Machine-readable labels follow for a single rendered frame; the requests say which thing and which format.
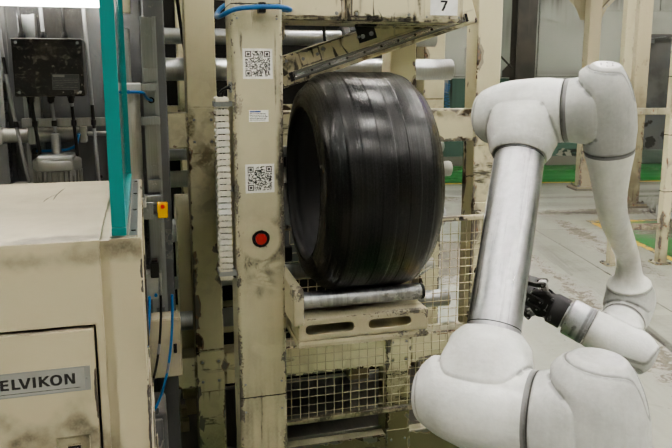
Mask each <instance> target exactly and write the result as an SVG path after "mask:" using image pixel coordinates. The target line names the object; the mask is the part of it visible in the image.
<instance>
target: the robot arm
mask: <svg viewBox="0 0 672 448"><path fill-rule="evenodd" d="M471 123H472V128H473V130H474V132H475V134H476V136H477V137H478V138H479V139H480V140H482V141H483V142H485V143H488V145H489V151H490V153H491V155H492V157H493V159H494V160H493V166H492V172H491V178H490V184H489V190H488V195H487V201H486V207H485V213H484V219H483V229H482V235H481V241H480V247H479V253H478V259H477V265H476V267H475V269H474V273H475V277H474V283H473V289H472V295H471V301H470V307H469V313H468V319H467V324H465V325H462V326H461V327H460V328H458V329H457V330H456V331H455V332H453V333H452V334H451V335H450V338H449V341H448V343H447V345H446V346H445V348H444V350H443V352H442V354H441V355H433V356H431V357H430V358H429V359H427V360H426V361H425V362H424V363H423V364H422V365H421V367H420V369H419V371H418V372H417V373H416V375H415V377H414V380H413V384H412V391H411V403H412V409H413V413H414V416H415V417H416V419H417V420H418V421H419V422H420V423H421V424H422V425H423V426H424V427H426V428H427V429H428V430H429V431H431V432H432V433H433V434H435V435H436V436H438V437H440V438H441V439H443V440H445V441H447V442H449V443H451V444H453V445H455V446H457V447H459V448H652V425H651V415H650V410H649V405H648V401H647V397H646V394H645V391H644V388H643V385H642V383H641V381H640V378H639V376H638V374H643V373H645V372H647V371H648V370H649V369H650V368H651V367H652V366H653V364H654V363H655V361H656V358H657V356H658V353H659V349H660V348H659V346H658V344H657V343H656V342H655V340H654V339H653V338H652V337H651V336H650V335H649V334H648V333H646V332H645V329H646V328H647V327H648V325H649V323H650V321H651V318H652V316H653V313H654V310H655V306H656V293H655V289H654V287H653V286H652V283H651V281H650V279H649V278H647V277H646V276H644V275H643V272H642V267H641V260H640V255H639V250H638V247H637V243H636V240H635V236H634V233H633V230H632V226H631V223H630V219H629V215H628V208H627V197H628V188H629V181H630V176H631V170H632V165H633V161H634V156H635V149H636V139H637V132H638V116H637V105H636V98H635V94H634V90H633V87H632V84H631V81H630V79H629V76H628V74H627V73H626V71H625V70H624V68H623V66H622V65H621V64H619V63H617V62H612V61H596V62H593V63H592V64H589V65H587V66H585V67H584V68H582V69H581V70H580V71H579V77H576V78H567V79H558V78H530V79H520V80H512V81H507V82H503V83H500V84H497V85H494V86H491V87H489V88H487V89H485V90H483V91H482V92H481V93H480V94H479V95H478V96H477V97H476V98H475V100H474V102H473V105H472V110H471ZM563 142H569V143H578V144H583V151H584V157H585V161H586V164H587V168H588V172H589V176H590V181H591V185H592V190H593V195H594V201H595V206H596V211H597V215H598V218H599V222H600V225H601V227H602V229H603V232H604V234H605V236H606V238H607V240H608V242H609V244H610V246H611V248H612V251H613V253H614V255H615V261H616V268H615V273H614V275H612V276H611V277H609V278H608V279H607V283H606V290H605V295H604V299H603V305H604V306H603V311H602V312H601V311H598V310H596V309H595V308H592V307H590V306H589V305H587V304H585V303H583V302H581V301H579V300H576V301H575V302H574V304H573V303H572V300H571V299H569V298H567V297H565V296H563V295H561V294H555V293H554V292H553V291H552V290H551V289H549V288H548V284H547V283H548V281H549V280H548V279H547V278H537V277H534V276H531V275H529V272H530V265H531V258H532V250H533V243H534V235H535V228H536V221H537V213H538V206H539V198H540V191H541V184H542V176H543V169H544V164H545V163H546V162H547V161H548V160H549V159H550V158H551V156H552V154H553V152H554V150H555V148H556V147H557V144H558V143H563ZM597 311H598V312H597ZM596 313H597V314H596ZM535 315H536V316H538V317H542V318H544V320H545V322H547V323H549V324H551V325H553V326H554V327H556V328H558V327H559V326H560V327H561V328H560V333H561V334H563V335H565V336H567V337H568V338H570V339H572V340H574V341H576V342H577V343H579V344H581V345H583V346H584V348H578V349H574V350H572V351H568V352H565V353H563V354H562V355H560V356H559V357H557V358H556V359H555V360H554V361H553V362H552V363H551V366H550V369H545V370H535V369H534V365H533V354H532V350H531V348H530V346H529V344H528V343H527V341H526V340H525V339H524V337H523V336H522V335H521V331H522V324H523V317H524V316H525V318H526V319H528V320H529V319H530V318H531V317H532V316H535ZM591 322H592V323H591ZM584 335H585V336H584ZM583 337H584V338H583Z"/></svg>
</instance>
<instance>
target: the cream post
mask: <svg viewBox="0 0 672 448"><path fill-rule="evenodd" d="M258 2H266V4H282V0H225V7H226V8H225V11H226V10H227V9H230V8H232V7H235V6H241V5H255V4H257V3H258ZM225 24H226V62H227V86H228V82H232V93H230V92H229V89H227V97H228V98H229V101H232V104H233V106H232V107H229V108H228V110H229V115H228V117H229V121H228V123H229V127H228V129H229V130H230V133H229V134H228V135H229V136H230V140H229V142H230V146H229V148H230V153H229V154H230V159H229V160H230V165H229V166H230V168H231V171H229V172H230V173H231V177H230V180H231V184H230V186H234V192H231V196H230V197H231V202H230V203H231V208H230V209H231V211H232V214H231V216H232V220H231V222H232V226H231V228H232V232H231V233H232V241H233V244H231V245H232V247H233V250H232V252H233V256H232V258H233V262H232V263H233V264H234V267H235V268H236V271H237V276H236V278H233V280H232V287H233V324H234V362H235V399H236V426H237V448H286V446H287V373H286V313H285V295H284V279H285V220H284V149H283V67H282V10H281V9H266V13H264V14H258V13H257V10H242V11H237V12H233V13H231V14H229V15H227V16H225ZM242 48H263V49H272V60H273V79H243V52H242ZM249 110H268V115H269V122H249ZM245 164H274V189H275V192H267V193H246V184H245ZM259 233H263V234H265V235H266V237H267V241H266V243H265V244H263V245H259V244H257V243H256V241H255V237H256V235H257V234H259Z"/></svg>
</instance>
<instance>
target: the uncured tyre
mask: <svg viewBox="0 0 672 448"><path fill-rule="evenodd" d="M286 181H287V198H288V209H289V217H290V225H291V231H292V236H293V241H294V245H295V249H296V253H297V256H298V259H299V262H300V264H301V267H302V269H303V270H304V272H305V273H306V274H307V275H308V276H309V277H310V278H311V279H313V280H314V281H315V282H316V283H317V284H319V285H320V286H321V287H323V288H326V289H331V290H337V289H348V288H360V287H372V286H384V285H396V284H402V283H405V282H407V281H410V280H412V279H413V278H414V277H415V276H416V275H417V274H418V273H419V272H420V270H421V269H422V268H423V267H424V265H425V264H426V263H427V262H428V260H429V259H430V257H431V256H432V254H433V252H434V250H435V247H436V245H437V242H438V239H439V235H440V231H441V226H442V220H443V213H444V203H445V170H444V159H443V151H442V145H441V140H440V135H439V131H438V127H437V124H436V121H435V118H434V115H433V112H432V110H431V108H430V106H429V104H428V102H427V101H426V99H425V98H424V96H423V95H422V94H421V93H420V92H419V91H418V90H417V89H416V88H415V86H414V85H413V84H412V83H411V82H410V81H409V80H408V79H406V78H405V77H403V76H401V75H397V74H394V73H391V72H325V73H322V74H318V75H315V76H313V77H312V78H311V79H310V80H309V81H308V82H307V83H306V84H305V85H304V86H303V87H302V88H301V89H300V90H299V91H298V92H297V94H296V96H295V98H294V101H293V104H292V108H291V113H290V118H289V125H288V134H287V150H286Z"/></svg>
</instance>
